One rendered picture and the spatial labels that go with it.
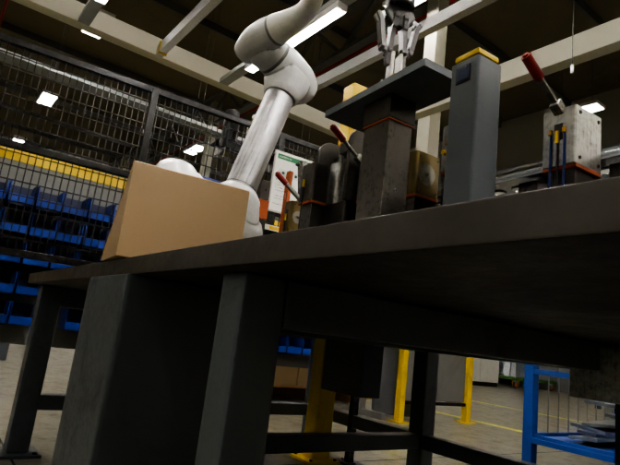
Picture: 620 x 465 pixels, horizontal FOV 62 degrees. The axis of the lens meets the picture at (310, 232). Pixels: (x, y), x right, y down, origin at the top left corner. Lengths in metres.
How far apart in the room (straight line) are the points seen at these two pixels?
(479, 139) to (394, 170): 0.25
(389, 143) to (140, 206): 0.59
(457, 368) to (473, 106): 4.27
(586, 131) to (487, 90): 0.20
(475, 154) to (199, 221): 0.66
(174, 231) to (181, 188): 0.10
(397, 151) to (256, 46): 0.73
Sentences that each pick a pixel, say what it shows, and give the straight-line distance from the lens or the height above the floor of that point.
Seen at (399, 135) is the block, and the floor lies 1.05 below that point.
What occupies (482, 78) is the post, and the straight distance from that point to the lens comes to 1.09.
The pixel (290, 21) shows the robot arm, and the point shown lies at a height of 1.50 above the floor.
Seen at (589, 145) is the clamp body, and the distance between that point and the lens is 1.13.
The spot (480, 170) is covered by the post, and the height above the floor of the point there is 0.91.
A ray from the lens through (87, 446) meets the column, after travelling 1.24.
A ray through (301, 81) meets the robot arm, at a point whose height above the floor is 1.42.
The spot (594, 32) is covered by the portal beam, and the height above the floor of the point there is 3.44.
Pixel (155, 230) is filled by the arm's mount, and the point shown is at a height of 0.77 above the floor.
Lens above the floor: 0.57
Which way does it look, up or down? 12 degrees up
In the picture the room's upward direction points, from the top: 7 degrees clockwise
